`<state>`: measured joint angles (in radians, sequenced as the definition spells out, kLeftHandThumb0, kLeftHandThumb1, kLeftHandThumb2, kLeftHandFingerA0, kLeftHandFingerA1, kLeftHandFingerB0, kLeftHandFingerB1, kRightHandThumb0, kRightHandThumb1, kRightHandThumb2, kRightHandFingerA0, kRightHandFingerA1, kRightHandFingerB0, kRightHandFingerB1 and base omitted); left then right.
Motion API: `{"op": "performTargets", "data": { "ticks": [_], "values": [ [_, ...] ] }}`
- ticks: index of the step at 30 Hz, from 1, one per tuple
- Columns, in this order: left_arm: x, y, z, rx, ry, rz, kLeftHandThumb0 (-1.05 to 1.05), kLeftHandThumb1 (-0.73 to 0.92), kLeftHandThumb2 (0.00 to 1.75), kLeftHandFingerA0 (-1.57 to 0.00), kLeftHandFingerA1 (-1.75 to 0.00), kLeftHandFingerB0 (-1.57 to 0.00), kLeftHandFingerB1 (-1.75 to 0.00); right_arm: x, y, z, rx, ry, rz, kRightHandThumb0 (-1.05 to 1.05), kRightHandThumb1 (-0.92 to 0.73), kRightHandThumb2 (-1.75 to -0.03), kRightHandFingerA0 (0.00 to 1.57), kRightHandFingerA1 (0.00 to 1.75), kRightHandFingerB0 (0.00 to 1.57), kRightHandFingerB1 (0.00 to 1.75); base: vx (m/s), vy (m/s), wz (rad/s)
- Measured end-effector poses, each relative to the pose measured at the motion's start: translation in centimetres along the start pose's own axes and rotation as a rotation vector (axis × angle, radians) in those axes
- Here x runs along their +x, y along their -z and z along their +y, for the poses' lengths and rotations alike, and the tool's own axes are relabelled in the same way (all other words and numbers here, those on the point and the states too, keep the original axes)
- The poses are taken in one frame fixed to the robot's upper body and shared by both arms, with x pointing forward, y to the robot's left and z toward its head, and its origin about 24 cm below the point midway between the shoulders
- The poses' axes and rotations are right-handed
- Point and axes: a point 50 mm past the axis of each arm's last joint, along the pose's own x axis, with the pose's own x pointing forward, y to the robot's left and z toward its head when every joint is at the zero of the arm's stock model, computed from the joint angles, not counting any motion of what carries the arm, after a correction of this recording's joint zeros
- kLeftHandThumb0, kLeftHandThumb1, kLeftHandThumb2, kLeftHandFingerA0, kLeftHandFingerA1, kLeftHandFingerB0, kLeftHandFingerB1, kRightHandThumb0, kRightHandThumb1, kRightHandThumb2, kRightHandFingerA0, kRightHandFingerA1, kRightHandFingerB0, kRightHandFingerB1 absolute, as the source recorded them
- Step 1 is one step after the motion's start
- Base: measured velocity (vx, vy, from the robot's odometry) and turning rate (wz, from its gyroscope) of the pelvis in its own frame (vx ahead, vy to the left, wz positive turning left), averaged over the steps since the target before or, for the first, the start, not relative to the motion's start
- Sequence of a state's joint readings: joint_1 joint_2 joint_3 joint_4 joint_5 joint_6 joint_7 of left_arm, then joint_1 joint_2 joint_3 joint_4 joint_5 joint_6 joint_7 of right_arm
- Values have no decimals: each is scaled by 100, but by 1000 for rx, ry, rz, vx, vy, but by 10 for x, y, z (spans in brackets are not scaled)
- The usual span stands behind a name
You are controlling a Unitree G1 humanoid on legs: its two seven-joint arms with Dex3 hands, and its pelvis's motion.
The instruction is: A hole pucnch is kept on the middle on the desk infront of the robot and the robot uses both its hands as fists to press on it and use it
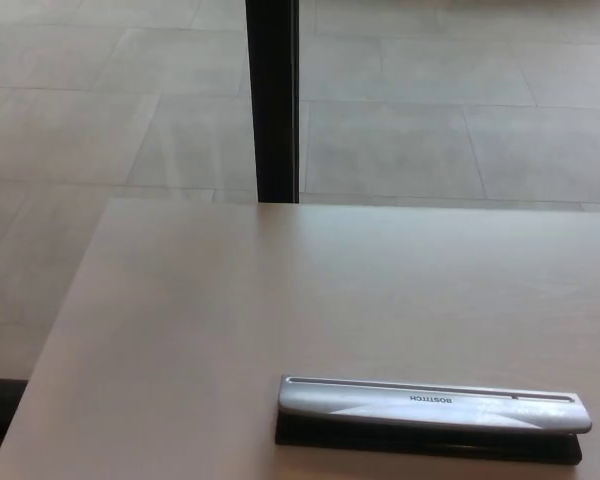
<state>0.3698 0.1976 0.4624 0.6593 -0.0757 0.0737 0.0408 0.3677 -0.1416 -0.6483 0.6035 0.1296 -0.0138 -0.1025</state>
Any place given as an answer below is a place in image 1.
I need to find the silver Bostitch hole punch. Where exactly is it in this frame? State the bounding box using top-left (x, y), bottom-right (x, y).
top-left (274, 373), bottom-right (594, 468)

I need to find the black vertical window frame post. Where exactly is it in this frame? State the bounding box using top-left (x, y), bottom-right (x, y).
top-left (244, 0), bottom-right (302, 205)

